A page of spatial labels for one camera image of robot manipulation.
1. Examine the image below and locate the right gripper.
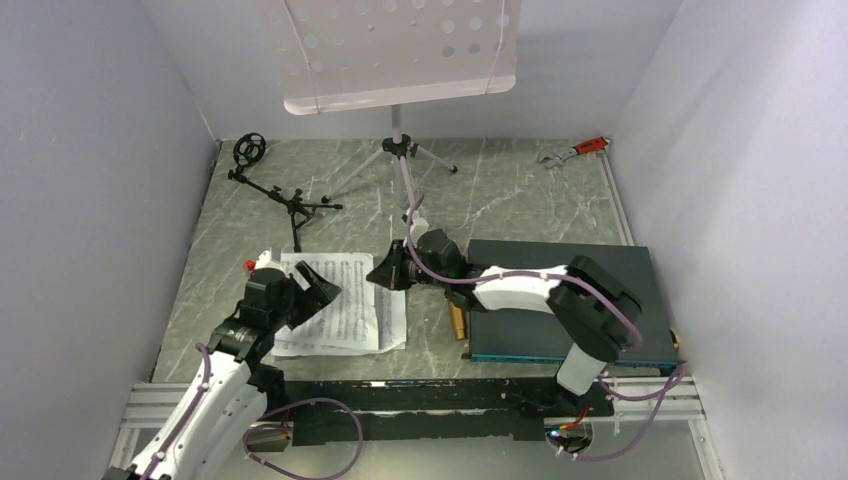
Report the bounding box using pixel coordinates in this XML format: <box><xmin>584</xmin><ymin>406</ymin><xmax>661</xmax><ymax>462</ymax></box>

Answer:
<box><xmin>367</xmin><ymin>239</ymin><xmax>449</xmax><ymax>291</ymax></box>

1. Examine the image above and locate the sheet music page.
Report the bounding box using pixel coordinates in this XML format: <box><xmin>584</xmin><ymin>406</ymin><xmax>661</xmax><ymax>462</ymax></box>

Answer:
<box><xmin>263</xmin><ymin>250</ymin><xmax>379</xmax><ymax>357</ymax></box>
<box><xmin>271</xmin><ymin>289</ymin><xmax>407</xmax><ymax>358</ymax></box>

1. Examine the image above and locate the lilac music stand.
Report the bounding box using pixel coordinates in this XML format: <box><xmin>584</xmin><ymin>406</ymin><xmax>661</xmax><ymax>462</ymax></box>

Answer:
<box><xmin>251</xmin><ymin>0</ymin><xmax>521</xmax><ymax>214</ymax></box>

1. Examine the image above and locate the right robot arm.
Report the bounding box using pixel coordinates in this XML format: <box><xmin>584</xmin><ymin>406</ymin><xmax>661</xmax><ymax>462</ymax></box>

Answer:
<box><xmin>366</xmin><ymin>229</ymin><xmax>643</xmax><ymax>415</ymax></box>

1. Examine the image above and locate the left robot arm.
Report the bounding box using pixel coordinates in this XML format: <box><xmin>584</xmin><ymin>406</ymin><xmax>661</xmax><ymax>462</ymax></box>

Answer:
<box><xmin>104</xmin><ymin>261</ymin><xmax>342</xmax><ymax>479</ymax></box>

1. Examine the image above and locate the gold microphone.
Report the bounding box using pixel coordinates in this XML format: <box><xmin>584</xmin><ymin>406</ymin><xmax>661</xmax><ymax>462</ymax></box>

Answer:
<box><xmin>448</xmin><ymin>302</ymin><xmax>468</xmax><ymax>341</ymax></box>

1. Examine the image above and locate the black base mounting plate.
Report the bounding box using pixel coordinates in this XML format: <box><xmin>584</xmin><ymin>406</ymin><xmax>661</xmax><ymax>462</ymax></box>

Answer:
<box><xmin>261</xmin><ymin>377</ymin><xmax>614</xmax><ymax>446</ymax></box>

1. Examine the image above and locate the dark blue flat box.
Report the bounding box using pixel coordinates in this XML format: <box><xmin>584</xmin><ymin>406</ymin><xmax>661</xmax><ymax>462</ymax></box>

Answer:
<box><xmin>467</xmin><ymin>239</ymin><xmax>679</xmax><ymax>371</ymax></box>

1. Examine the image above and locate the black microphone stand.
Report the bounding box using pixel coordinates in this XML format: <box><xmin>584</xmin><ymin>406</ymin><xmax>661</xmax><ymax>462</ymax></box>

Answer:
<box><xmin>227</xmin><ymin>132</ymin><xmax>344</xmax><ymax>253</ymax></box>

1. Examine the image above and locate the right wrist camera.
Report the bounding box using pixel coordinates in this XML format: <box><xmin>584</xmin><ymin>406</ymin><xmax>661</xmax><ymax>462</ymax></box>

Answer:
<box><xmin>405</xmin><ymin>210</ymin><xmax>430</xmax><ymax>247</ymax></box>

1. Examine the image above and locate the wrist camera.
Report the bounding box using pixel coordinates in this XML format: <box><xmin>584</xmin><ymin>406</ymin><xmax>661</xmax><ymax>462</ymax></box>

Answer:
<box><xmin>242</xmin><ymin>248</ymin><xmax>282</xmax><ymax>276</ymax></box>
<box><xmin>405</xmin><ymin>210</ymin><xmax>430</xmax><ymax>247</ymax></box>

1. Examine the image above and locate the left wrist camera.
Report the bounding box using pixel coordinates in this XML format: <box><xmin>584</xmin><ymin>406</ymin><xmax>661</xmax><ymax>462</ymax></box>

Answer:
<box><xmin>242</xmin><ymin>248</ymin><xmax>282</xmax><ymax>276</ymax></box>

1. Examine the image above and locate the orange handled adjustable wrench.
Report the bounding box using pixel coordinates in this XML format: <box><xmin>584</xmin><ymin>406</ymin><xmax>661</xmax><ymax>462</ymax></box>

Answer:
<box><xmin>536</xmin><ymin>136</ymin><xmax>612</xmax><ymax>168</ymax></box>

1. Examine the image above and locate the aluminium frame rail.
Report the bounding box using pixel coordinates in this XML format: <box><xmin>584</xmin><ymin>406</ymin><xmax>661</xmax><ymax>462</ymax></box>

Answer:
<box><xmin>120</xmin><ymin>376</ymin><xmax>702</xmax><ymax>429</ymax></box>

